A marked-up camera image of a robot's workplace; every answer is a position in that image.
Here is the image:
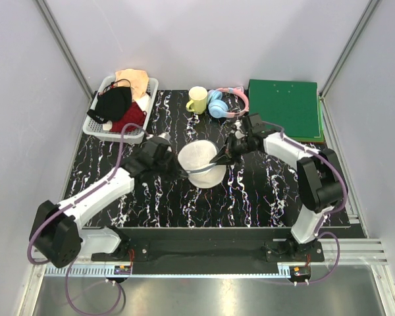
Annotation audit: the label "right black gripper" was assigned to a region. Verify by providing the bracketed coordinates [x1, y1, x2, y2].
[211, 133, 254, 167]

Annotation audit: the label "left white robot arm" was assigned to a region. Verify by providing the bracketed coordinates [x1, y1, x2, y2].
[27, 133, 188, 268]

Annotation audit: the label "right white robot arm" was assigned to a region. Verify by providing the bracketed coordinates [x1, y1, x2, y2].
[210, 113, 348, 261]

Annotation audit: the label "red lace bra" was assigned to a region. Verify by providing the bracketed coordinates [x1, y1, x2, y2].
[110, 101, 147, 133]

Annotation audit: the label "black bra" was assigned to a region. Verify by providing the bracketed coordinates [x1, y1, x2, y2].
[87, 79, 132, 124]

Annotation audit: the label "beige bra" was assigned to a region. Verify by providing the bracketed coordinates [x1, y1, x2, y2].
[115, 68, 149, 101]

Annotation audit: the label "blue pink cat headphones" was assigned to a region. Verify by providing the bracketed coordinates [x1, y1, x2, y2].
[207, 86, 249, 119]

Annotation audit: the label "yellow mug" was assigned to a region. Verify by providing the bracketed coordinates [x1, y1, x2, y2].
[186, 86, 208, 115]

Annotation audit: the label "green folder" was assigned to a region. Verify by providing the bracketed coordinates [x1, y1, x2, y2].
[248, 79, 324, 143]

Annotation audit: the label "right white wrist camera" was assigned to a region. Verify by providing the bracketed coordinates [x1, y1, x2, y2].
[232, 120, 246, 139]

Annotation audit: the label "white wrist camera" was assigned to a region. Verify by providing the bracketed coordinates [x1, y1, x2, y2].
[159, 132, 171, 145]
[232, 120, 246, 139]

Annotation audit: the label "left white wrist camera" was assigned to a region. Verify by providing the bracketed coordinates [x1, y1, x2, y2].
[159, 132, 171, 145]

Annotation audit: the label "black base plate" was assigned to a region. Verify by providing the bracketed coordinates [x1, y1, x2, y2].
[92, 228, 325, 276]

